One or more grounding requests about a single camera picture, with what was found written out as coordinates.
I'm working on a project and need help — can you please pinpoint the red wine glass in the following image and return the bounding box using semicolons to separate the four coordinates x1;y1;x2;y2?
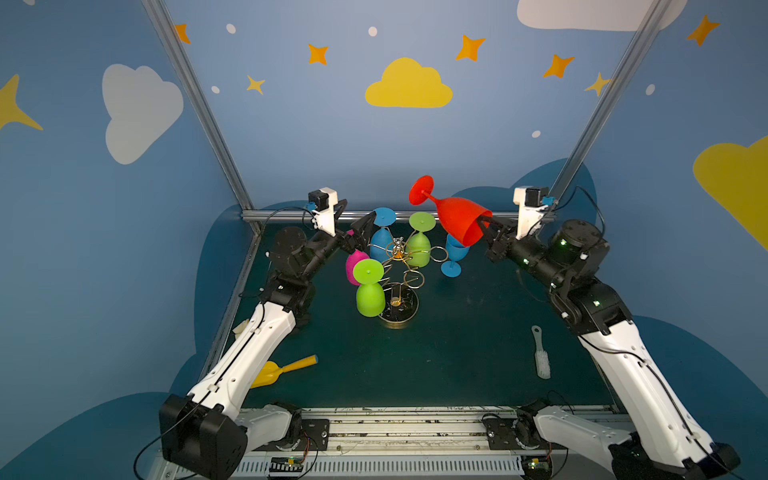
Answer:
409;175;492;247

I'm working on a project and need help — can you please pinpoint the blue wine glass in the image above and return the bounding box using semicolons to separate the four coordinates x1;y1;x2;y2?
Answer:
441;234;470;278
370;207;396;263

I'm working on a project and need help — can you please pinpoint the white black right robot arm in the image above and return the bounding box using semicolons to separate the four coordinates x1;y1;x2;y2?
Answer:
475;215;741;479

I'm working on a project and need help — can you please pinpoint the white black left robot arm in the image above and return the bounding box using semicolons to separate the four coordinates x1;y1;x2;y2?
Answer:
159;207;376;479

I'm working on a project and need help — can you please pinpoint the pink wine glass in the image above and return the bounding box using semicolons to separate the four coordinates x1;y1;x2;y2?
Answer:
345;249;369;286

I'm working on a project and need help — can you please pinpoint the back green wine glass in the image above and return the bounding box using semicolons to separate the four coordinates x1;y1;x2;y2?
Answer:
406;212;436;268

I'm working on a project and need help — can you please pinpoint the green wine glass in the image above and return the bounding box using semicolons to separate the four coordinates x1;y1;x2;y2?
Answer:
406;212;436;268
353;259;386;318

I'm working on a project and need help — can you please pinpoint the front green wine glass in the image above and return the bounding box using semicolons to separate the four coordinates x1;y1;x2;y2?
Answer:
353;259;386;318

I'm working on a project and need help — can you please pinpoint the white cleaning brush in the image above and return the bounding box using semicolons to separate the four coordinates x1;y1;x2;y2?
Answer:
531;325;551;380

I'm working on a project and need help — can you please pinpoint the yellow plastic scoop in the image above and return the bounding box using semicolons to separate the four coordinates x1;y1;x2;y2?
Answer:
250;355;318;389

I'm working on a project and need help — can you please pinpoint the right green circuit board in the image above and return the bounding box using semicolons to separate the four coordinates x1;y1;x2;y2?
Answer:
521;457;553;480

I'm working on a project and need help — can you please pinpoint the green circuit board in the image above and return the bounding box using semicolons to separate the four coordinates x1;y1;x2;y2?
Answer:
266;456;305;478
521;457;553;480

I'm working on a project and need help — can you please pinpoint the left green circuit board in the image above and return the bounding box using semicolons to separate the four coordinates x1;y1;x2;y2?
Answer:
266;456;305;478

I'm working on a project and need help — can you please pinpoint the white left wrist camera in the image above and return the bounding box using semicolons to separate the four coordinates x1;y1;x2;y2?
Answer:
308;187;339;237

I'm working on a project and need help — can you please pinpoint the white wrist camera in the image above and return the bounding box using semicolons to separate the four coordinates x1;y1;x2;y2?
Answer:
513;187;554;240
308;187;339;237

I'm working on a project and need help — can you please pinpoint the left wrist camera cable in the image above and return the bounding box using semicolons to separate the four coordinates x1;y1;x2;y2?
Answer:
257;205;316;241

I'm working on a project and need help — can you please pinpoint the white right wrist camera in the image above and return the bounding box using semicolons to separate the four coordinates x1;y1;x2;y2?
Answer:
513;187;554;240

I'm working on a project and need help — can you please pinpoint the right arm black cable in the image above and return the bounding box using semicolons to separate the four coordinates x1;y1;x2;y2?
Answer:
554;185;607;241

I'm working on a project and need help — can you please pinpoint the gold wire glass rack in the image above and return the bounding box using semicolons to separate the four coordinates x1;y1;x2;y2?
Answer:
378;228;447;330

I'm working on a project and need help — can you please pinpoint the horizontal aluminium back rail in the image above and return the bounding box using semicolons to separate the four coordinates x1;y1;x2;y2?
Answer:
241;209;556;225

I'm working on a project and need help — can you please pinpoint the left aluminium corner post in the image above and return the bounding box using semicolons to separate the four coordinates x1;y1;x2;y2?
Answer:
141;0;253;212

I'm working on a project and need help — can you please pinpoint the aluminium corner post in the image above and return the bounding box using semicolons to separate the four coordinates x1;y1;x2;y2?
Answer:
550;0;673;200
141;0;253;212

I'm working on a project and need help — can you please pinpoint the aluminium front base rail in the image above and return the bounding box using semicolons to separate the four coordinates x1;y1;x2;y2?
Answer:
228;406;614;479

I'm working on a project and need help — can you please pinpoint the right aluminium corner post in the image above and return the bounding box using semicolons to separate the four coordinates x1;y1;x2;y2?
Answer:
550;0;673;200

